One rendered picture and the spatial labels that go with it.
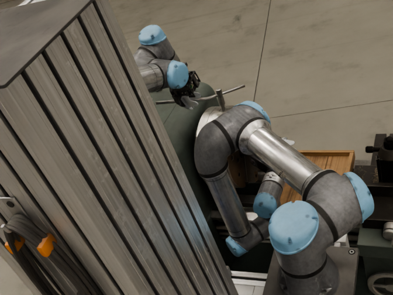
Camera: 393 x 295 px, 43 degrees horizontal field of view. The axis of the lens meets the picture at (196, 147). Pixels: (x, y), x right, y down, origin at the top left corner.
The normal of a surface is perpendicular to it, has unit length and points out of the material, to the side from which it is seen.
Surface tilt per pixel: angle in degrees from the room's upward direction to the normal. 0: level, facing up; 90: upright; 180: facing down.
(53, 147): 90
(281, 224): 8
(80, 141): 90
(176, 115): 0
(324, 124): 0
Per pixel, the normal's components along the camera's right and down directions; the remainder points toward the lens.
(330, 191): -0.39, -0.70
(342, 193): -0.11, -0.55
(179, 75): 0.73, 0.21
